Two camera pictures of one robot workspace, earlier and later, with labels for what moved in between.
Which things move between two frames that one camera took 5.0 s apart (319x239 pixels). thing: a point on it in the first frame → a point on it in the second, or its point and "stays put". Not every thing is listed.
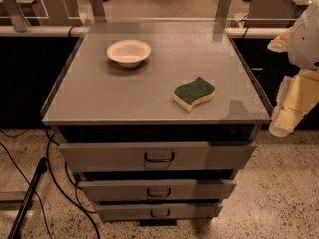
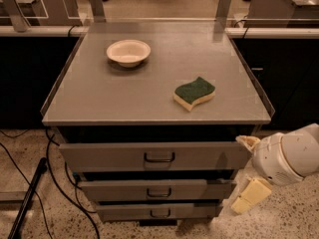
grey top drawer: [100, 157] stays put
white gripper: [306, 44] → [270, 158]
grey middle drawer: [158, 190] stays put
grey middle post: [97, 4] stays put
